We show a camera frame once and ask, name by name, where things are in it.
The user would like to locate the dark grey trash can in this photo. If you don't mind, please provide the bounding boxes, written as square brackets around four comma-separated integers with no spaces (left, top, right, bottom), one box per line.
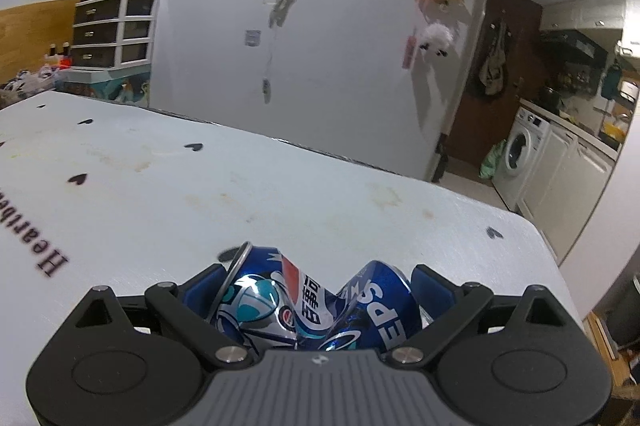
[605,273,640,348]

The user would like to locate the white kitchen cabinets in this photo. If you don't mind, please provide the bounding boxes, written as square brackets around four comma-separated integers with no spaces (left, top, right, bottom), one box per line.
[518,124,615,264]

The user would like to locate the white drawer storage unit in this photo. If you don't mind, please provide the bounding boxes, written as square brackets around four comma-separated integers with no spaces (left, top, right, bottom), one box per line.
[70,0,158,70]

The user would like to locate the white washing machine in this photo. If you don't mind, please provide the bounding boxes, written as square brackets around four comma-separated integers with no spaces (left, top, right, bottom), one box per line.
[492,106,550,210]

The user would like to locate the bag hanging on door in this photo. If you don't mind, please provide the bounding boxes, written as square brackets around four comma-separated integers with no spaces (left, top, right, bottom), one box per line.
[475,19,510,98]

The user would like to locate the white plush sheep decoration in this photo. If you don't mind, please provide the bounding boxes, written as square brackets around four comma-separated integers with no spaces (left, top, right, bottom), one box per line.
[418,23,454,58]

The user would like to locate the crushed blue Pepsi can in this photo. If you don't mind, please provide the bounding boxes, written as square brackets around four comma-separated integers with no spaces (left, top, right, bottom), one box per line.
[207,243,426,357]

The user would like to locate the black range hood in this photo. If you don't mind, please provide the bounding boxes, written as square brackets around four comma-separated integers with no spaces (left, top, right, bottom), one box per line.
[539,30,608,68]

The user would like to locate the green plastic bag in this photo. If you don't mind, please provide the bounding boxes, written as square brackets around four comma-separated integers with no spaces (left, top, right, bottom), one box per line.
[478,139,506,180]

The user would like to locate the brown wooden door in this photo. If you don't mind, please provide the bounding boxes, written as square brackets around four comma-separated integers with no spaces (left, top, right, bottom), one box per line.
[445,0,546,167]

